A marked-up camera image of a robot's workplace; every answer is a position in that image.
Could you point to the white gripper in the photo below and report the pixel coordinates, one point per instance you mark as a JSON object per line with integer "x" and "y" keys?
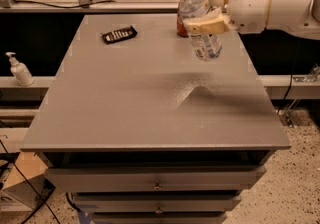
{"x": 250, "y": 5}

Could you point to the clear plastic water bottle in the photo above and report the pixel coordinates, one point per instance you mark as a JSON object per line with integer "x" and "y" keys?
{"x": 205, "y": 46}

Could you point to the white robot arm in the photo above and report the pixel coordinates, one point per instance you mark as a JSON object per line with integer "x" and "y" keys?
{"x": 299, "y": 18}

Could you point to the white pump dispenser bottle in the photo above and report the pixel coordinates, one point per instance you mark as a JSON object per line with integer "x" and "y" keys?
{"x": 20, "y": 71}

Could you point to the red soda can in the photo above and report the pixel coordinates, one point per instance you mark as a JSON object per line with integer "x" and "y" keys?
{"x": 181, "y": 31}

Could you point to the black snack tray packet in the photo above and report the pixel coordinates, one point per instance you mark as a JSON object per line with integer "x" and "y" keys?
{"x": 119, "y": 35}

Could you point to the grey drawer cabinet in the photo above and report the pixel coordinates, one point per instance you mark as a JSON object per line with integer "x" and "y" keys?
{"x": 143, "y": 132}

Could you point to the cardboard box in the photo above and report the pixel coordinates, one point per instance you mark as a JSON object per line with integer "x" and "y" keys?
{"x": 22, "y": 185}

